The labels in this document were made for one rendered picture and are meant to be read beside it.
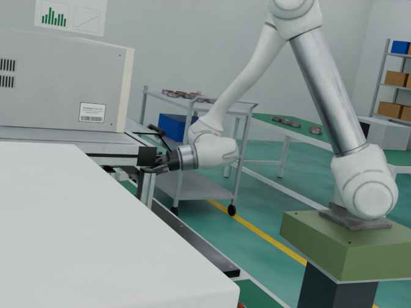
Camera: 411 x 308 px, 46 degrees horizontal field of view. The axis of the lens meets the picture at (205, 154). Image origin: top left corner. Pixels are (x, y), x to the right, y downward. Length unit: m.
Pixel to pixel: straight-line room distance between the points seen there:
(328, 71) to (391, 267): 0.64
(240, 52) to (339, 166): 6.51
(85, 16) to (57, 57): 5.66
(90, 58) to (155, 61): 6.04
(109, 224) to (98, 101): 0.82
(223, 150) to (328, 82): 0.44
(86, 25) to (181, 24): 1.41
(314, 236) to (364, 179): 0.30
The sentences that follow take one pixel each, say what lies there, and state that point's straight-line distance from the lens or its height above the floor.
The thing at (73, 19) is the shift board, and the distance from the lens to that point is 6.76.
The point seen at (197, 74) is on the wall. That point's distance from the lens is 7.54.
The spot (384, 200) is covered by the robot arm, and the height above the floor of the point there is 1.02.
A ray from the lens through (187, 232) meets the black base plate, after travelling 1.59.
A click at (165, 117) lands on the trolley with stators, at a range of 4.40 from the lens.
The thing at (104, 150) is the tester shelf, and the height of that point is 1.10.
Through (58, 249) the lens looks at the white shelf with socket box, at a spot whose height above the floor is 1.20.
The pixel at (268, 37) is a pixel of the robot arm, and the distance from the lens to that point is 1.63.
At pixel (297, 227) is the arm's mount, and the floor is 0.82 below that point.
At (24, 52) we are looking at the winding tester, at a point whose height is 1.28.
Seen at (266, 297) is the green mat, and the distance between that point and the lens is 1.33.
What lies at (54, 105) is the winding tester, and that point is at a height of 1.17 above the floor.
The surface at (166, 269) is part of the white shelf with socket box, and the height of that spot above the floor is 1.21.
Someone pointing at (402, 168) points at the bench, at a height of 0.73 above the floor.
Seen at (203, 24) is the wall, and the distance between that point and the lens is 7.51.
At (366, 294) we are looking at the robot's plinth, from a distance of 1.83.
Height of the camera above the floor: 1.34
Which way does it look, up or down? 12 degrees down
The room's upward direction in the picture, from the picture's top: 9 degrees clockwise
